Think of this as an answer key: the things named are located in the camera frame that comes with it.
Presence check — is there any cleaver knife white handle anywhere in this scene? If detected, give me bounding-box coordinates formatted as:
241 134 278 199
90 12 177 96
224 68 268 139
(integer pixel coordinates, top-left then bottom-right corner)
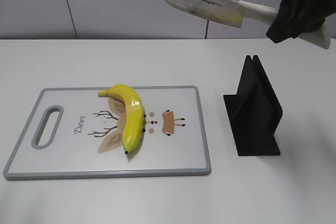
164 0 331 49

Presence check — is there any yellow plastic banana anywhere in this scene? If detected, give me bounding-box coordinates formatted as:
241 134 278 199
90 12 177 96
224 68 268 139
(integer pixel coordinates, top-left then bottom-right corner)
98 84 145 154

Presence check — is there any black knife stand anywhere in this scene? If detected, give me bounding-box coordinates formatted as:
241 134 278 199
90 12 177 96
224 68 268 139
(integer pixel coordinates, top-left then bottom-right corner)
223 55 283 156

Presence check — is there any white grey cutting board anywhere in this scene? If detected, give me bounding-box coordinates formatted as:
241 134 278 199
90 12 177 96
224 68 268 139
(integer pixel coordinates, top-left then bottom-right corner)
3 86 211 180

